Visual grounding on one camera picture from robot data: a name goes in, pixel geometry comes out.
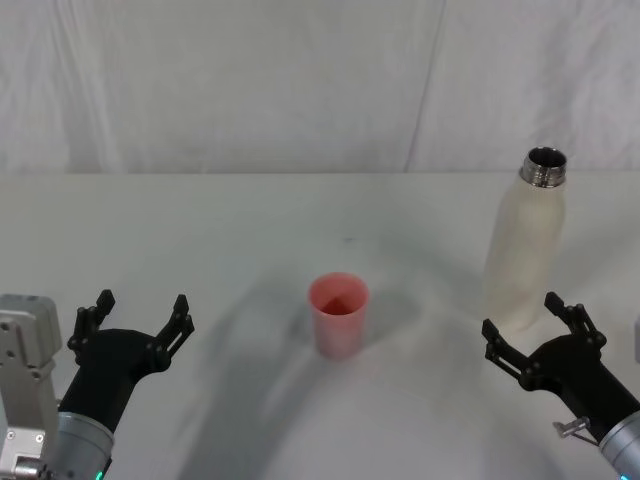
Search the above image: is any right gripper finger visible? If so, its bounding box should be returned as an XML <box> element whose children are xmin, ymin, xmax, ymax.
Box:
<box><xmin>543</xmin><ymin>291</ymin><xmax>609</xmax><ymax>353</ymax></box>
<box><xmin>481</xmin><ymin>319</ymin><xmax>542</xmax><ymax>391</ymax></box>

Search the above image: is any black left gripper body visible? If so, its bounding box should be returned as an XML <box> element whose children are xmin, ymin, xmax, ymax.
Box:
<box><xmin>58</xmin><ymin>327</ymin><xmax>170</xmax><ymax>435</ymax></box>

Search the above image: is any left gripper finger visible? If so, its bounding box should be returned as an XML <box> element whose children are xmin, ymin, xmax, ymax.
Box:
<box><xmin>66</xmin><ymin>288</ymin><xmax>117</xmax><ymax>362</ymax></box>
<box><xmin>146</xmin><ymin>293</ymin><xmax>196</xmax><ymax>372</ymax></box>

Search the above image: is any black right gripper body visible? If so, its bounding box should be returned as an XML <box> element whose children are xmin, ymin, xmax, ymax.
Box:
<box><xmin>520</xmin><ymin>333</ymin><xmax>640</xmax><ymax>442</ymax></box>

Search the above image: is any cream vacuum bottle steel neck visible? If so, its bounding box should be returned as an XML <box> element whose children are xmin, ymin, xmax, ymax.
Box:
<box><xmin>480</xmin><ymin>144</ymin><xmax>570</xmax><ymax>334</ymax></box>

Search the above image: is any white table cloth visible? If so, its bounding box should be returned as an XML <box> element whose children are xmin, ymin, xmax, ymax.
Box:
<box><xmin>0</xmin><ymin>171</ymin><xmax>640</xmax><ymax>480</ymax></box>

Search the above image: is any pink cup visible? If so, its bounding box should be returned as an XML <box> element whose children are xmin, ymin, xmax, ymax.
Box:
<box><xmin>307</xmin><ymin>271</ymin><xmax>371</xmax><ymax>360</ymax></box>

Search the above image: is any white curtain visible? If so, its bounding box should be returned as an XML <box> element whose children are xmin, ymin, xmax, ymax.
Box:
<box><xmin>0</xmin><ymin>0</ymin><xmax>640</xmax><ymax>177</ymax></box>

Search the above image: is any thin cable with silver plug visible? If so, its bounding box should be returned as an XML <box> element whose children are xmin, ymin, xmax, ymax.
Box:
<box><xmin>552</xmin><ymin>417</ymin><xmax>602</xmax><ymax>447</ymax></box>

